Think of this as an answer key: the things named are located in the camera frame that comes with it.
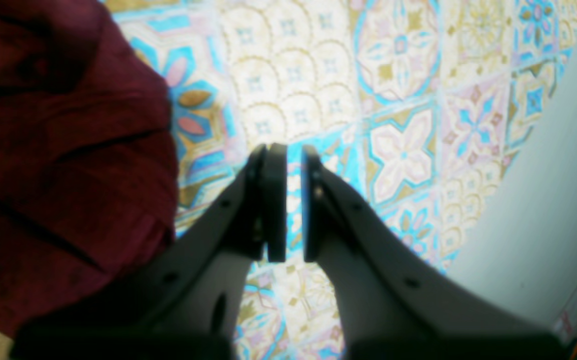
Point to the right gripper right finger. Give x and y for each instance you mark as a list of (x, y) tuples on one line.
[(392, 305)]

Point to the maroon long-sleeve t-shirt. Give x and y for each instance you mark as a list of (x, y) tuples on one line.
[(88, 169)]

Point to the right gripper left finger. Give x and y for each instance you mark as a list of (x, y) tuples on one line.
[(184, 304)]

